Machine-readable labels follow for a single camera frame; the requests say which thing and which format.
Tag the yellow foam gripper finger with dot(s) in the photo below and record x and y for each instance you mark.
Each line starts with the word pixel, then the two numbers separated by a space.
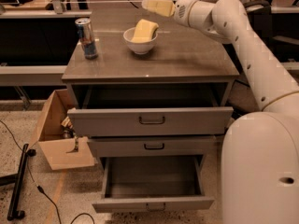
pixel 164 8

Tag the yellow sponge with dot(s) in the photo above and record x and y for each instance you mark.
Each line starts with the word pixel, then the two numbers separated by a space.
pixel 144 31

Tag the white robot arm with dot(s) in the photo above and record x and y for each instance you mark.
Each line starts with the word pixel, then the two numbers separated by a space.
pixel 260 151

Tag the white ceramic bowl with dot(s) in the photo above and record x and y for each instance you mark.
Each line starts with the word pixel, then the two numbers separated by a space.
pixel 138 48

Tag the silver blue drink can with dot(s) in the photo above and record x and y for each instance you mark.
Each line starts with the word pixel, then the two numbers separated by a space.
pixel 86 38

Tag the grey drawer cabinet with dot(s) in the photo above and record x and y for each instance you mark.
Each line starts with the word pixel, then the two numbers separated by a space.
pixel 181 56

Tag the top grey drawer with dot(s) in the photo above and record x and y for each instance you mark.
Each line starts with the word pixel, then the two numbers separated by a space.
pixel 120 111

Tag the grey drawer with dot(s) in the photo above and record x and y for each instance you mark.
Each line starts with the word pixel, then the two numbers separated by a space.
pixel 152 184
pixel 120 111
pixel 151 146

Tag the black office chair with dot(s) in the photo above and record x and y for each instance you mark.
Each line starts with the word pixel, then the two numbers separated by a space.
pixel 260 19

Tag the grey metal railing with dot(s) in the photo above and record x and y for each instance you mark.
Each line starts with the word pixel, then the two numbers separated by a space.
pixel 46 6

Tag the middle grey drawer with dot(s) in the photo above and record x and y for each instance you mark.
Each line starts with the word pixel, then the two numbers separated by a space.
pixel 151 146

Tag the open cardboard box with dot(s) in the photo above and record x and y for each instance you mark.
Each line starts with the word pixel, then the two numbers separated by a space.
pixel 60 152

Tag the bottom grey drawer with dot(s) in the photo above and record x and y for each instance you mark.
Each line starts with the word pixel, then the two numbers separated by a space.
pixel 152 184

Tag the black wheeled stand base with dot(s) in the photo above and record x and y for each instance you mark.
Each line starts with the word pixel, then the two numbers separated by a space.
pixel 17 180

